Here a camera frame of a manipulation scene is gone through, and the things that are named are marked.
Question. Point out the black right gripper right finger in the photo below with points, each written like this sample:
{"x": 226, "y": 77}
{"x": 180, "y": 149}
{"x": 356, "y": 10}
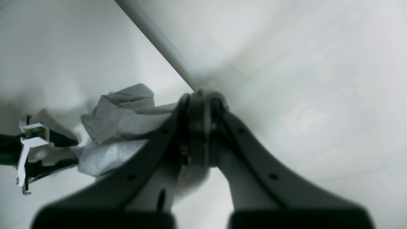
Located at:
{"x": 268, "y": 195}

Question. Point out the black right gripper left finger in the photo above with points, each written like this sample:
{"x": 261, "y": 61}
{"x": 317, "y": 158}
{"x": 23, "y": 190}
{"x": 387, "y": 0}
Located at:
{"x": 139, "y": 194}

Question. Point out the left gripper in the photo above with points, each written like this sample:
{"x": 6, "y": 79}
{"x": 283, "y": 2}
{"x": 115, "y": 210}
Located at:
{"x": 11, "y": 148}

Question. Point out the grey T-shirt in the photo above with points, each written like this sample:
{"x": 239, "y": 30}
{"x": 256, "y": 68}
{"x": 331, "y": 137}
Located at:
{"x": 120, "y": 124}

